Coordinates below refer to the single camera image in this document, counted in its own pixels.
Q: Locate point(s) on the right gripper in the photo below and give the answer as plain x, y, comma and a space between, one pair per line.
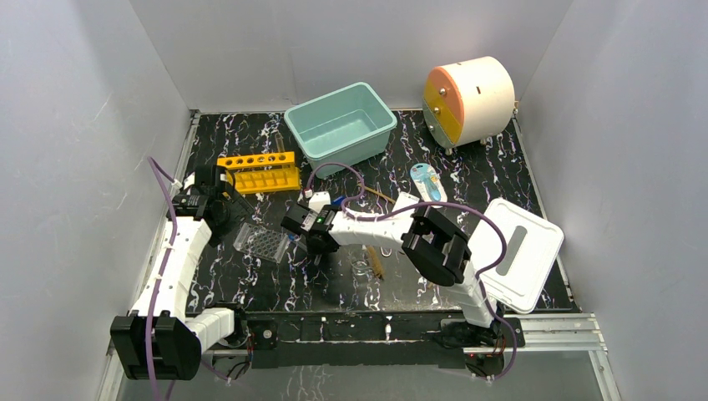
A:
315, 251

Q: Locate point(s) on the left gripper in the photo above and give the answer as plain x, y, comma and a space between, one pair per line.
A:
233, 204

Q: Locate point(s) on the clear plastic well rack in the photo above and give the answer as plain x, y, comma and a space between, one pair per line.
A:
261, 242

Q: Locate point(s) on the yellow test tube rack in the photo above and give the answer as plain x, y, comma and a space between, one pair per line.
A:
262, 173

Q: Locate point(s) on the amber glass test tube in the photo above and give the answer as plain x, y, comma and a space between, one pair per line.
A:
280, 143

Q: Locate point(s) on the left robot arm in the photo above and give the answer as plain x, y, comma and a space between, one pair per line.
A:
156, 339

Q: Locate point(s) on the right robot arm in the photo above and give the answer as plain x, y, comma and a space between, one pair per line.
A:
435, 245

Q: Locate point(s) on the glass beaker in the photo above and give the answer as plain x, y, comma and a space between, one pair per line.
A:
362, 271

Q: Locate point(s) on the brown test tube brush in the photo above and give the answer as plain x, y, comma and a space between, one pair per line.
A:
376, 265

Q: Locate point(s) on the amber rubber tubing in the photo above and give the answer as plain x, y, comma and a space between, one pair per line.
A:
379, 194

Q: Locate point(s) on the white paper packet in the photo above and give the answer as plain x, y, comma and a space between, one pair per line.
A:
405, 199

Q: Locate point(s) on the teal plastic bin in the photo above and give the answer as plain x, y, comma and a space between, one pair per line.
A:
343, 127

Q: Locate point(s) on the blue tool in blister pack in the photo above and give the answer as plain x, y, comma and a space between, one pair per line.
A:
428, 183

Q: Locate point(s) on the white cylindrical drawer cabinet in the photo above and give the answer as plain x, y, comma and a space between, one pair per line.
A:
467, 101

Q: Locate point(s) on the white plastic bin lid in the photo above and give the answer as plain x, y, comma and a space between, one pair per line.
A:
533, 244

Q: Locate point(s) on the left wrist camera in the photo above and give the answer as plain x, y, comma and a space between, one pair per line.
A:
191, 185

